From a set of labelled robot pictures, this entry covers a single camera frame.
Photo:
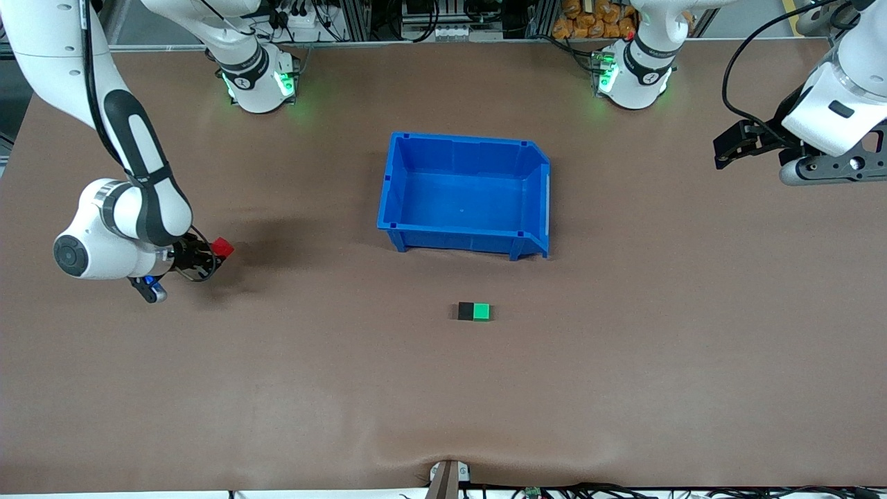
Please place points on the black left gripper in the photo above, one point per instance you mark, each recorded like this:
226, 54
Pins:
782, 125

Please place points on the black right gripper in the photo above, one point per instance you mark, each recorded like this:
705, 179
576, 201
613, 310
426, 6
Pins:
183, 257

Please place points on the small red cube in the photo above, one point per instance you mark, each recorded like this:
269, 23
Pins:
222, 247

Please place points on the small green cube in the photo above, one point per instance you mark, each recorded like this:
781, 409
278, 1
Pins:
482, 312

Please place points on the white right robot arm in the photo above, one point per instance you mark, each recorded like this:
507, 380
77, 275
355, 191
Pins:
121, 215

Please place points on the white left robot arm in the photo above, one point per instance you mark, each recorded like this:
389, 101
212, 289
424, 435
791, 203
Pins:
641, 76

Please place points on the small black cube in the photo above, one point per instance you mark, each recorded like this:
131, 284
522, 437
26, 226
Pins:
466, 312

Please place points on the brown table mat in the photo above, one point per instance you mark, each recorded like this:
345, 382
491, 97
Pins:
277, 381

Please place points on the white power strip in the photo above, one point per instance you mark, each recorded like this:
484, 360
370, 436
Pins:
301, 31

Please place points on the blue plastic storage bin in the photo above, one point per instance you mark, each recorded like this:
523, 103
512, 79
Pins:
464, 201

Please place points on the white long socket bar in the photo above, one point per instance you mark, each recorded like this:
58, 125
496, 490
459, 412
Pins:
450, 32

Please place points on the grey camera stand bracket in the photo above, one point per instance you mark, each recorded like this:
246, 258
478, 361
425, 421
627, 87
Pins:
447, 482

